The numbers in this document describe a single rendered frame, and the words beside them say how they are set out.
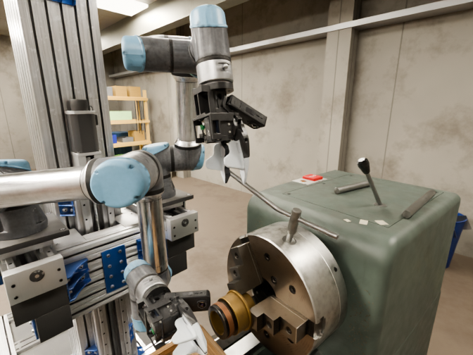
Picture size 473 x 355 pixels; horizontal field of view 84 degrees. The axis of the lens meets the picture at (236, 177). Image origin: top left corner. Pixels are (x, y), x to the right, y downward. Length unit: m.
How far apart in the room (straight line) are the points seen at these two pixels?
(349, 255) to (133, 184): 0.54
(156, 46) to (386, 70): 3.26
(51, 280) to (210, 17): 0.82
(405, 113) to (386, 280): 3.04
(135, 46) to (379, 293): 0.77
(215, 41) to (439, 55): 3.20
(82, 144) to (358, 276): 0.99
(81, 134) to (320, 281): 0.93
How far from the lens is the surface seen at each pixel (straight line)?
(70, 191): 0.74
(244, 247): 0.69
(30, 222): 1.04
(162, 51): 0.67
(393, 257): 0.70
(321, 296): 0.64
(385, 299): 0.74
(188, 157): 1.15
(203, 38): 0.59
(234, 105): 0.58
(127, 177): 0.65
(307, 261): 0.64
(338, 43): 3.76
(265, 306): 0.67
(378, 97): 3.71
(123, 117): 6.83
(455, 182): 3.64
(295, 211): 0.61
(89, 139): 1.14
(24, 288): 0.97
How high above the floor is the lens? 1.54
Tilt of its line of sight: 15 degrees down
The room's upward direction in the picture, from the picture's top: straight up
